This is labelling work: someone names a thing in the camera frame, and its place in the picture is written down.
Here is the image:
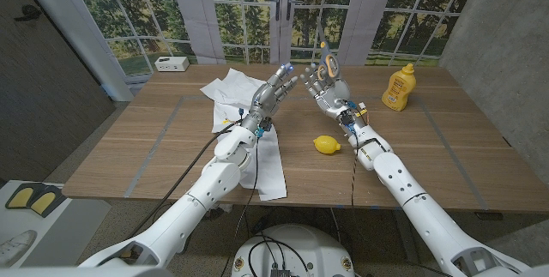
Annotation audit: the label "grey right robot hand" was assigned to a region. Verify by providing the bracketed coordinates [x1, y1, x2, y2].
[299, 63, 360, 135]

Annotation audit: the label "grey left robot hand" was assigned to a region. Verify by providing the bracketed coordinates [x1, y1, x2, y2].
[240, 63, 299, 135]

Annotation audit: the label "grey and orange scissors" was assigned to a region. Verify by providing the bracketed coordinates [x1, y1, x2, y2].
[315, 15, 342, 81]

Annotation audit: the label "yellow lemon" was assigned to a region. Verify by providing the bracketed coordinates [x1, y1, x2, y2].
[312, 135, 342, 155]

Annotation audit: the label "yellow mustard bottle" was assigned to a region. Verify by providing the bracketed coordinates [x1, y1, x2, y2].
[381, 63, 418, 112]

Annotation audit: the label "crumpled white paper sheet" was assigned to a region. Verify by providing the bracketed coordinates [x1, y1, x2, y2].
[200, 68, 267, 135]

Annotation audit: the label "creased white paper sheet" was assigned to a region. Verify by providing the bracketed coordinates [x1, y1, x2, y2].
[238, 129, 288, 202]

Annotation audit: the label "printed forest window backdrop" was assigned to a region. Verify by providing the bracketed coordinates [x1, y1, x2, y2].
[66, 0, 484, 77]

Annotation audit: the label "white power socket box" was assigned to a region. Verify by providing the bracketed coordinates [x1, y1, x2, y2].
[154, 56, 190, 73]

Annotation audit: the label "white robot torso base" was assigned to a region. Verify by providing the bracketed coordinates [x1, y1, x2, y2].
[231, 224, 356, 277]

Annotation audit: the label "grey table leg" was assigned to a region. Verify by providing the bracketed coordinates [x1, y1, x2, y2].
[392, 208, 420, 266]

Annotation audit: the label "yellow black foot pedal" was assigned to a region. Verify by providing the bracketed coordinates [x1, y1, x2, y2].
[27, 186, 65, 218]
[4, 184, 35, 210]

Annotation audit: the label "white sneaker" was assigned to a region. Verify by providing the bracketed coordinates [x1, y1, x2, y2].
[0, 229, 39, 263]

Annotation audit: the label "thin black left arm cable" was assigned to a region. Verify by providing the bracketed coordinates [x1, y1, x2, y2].
[218, 137, 261, 277]

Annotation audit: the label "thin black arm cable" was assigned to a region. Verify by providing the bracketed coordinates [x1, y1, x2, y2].
[218, 137, 261, 277]
[349, 133, 361, 208]

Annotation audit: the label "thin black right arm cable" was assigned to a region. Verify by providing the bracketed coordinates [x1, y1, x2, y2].
[349, 133, 361, 208]

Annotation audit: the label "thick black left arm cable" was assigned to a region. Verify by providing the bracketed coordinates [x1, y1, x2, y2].
[126, 120, 244, 239]

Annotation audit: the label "white backdrop frame post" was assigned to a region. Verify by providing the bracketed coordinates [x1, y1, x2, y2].
[12, 0, 135, 102]

